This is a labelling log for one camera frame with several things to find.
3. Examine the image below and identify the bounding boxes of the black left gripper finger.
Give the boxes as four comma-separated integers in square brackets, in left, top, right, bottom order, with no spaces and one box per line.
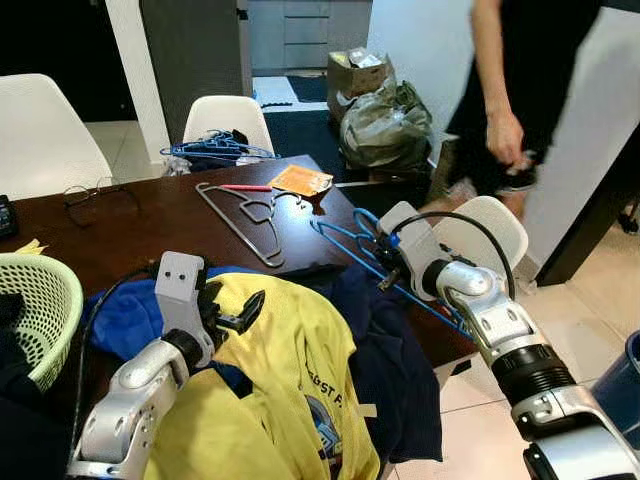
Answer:
[228,292,267,333]

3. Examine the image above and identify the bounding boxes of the blue plastic hanger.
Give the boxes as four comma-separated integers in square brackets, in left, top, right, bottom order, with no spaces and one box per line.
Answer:
[160,130,278,173]
[310,207,473,338]

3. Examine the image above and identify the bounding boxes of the yellow mesh shirt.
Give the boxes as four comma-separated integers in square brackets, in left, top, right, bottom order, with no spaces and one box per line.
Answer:
[145,270,383,480]

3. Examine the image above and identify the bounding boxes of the grey hanger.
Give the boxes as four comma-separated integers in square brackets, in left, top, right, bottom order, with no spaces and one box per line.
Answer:
[195,180,313,269]

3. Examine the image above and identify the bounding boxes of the person's right hand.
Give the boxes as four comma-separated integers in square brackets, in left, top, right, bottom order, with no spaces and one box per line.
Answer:
[487,108,525,166]

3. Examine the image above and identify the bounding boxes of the white plastic chair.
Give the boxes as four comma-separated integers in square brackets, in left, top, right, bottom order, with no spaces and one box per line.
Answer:
[428,195,530,281]
[0,73,114,201]
[183,95,276,161]

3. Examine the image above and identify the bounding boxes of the navy blue garment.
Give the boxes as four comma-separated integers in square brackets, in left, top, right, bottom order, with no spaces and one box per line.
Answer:
[320,262,447,466]

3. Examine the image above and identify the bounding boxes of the orange packet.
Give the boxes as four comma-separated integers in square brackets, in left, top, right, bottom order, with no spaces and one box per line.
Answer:
[268,163,335,199]

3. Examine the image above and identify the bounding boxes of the olive plastic garbage bag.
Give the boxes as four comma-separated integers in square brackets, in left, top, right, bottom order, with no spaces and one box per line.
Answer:
[338,80,434,173]

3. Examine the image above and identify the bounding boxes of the pale green laundry basket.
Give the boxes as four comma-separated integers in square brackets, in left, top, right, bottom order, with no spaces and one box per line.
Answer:
[0,252,85,393]

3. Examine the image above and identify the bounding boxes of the filled brown cardboard box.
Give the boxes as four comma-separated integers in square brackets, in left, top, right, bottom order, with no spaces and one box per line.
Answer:
[327,48,397,121]

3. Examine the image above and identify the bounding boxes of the yellow paper scrap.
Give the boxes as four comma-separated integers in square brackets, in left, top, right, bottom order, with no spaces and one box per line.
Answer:
[14,238,49,257]

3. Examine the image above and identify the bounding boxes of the black floor mat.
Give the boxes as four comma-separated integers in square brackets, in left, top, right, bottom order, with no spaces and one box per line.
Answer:
[285,75,333,105]

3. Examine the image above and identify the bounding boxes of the black handset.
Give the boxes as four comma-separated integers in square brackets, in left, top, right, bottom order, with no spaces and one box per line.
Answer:
[0,195,19,241]

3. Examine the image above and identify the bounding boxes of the blue plastic bucket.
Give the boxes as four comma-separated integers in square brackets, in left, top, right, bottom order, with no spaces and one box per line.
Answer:
[590,330,640,453]

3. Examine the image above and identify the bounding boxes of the person in black clothes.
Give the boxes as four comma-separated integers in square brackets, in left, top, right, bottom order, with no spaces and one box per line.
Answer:
[430,0,607,219]

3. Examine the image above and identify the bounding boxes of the grey drawer cabinet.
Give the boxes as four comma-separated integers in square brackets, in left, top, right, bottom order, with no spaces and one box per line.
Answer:
[248,0,374,77]

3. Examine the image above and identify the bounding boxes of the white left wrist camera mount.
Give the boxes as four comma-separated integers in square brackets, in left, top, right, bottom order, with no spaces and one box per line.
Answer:
[155,252,217,366]

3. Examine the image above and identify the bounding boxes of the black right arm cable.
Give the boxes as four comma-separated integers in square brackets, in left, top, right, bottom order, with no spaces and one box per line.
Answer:
[393,210,518,301]

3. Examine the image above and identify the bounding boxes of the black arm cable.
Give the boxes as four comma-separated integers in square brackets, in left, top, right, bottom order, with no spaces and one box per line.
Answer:
[393,210,518,301]
[72,265,163,446]

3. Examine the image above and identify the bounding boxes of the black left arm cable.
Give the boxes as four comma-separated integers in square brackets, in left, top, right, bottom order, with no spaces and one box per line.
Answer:
[72,265,163,446]

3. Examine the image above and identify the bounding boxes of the wire-frame eyeglasses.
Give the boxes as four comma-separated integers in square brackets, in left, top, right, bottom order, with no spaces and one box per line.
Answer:
[62,178,143,217]

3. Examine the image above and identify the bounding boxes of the black door frame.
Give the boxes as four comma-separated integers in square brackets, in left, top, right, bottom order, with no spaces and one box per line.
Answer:
[538,125,640,288]

